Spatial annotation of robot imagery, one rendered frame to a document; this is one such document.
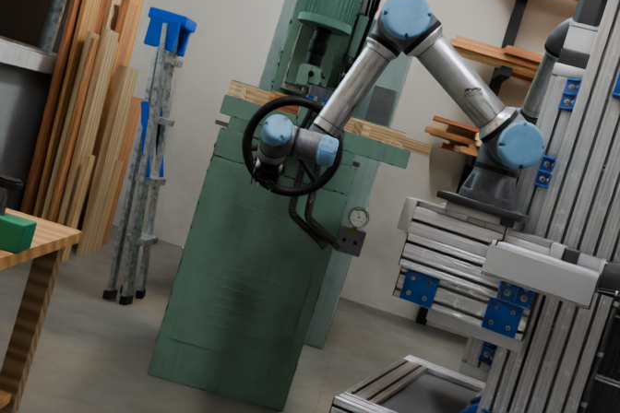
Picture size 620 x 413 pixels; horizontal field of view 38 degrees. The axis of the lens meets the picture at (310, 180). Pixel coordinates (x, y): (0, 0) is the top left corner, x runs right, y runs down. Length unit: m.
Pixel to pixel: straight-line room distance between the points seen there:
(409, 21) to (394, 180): 3.09
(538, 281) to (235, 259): 0.99
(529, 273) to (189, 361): 1.15
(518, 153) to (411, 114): 3.03
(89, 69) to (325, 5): 1.51
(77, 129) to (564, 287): 2.50
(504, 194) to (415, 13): 0.53
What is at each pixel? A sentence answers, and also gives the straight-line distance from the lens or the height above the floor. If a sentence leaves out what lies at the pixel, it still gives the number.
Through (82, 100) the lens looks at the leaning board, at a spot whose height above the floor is 0.71.
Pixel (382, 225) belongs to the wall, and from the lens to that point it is 5.25.
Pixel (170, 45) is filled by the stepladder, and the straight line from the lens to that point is 3.62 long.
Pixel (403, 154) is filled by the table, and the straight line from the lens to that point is 2.80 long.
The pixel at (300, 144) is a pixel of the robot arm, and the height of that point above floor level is 0.83.
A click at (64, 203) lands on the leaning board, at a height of 0.25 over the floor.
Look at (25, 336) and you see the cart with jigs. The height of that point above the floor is 0.30.
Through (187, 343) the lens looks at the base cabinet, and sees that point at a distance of 2.85.
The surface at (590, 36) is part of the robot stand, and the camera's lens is 2.68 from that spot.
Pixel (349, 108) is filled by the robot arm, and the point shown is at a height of 0.95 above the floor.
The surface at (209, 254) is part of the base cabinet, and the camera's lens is 2.79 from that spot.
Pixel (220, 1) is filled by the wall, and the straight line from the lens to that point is 5.41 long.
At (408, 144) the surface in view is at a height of 0.92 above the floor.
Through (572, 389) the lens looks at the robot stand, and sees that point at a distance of 2.58.
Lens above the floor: 0.86
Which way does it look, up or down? 3 degrees down
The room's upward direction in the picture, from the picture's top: 17 degrees clockwise
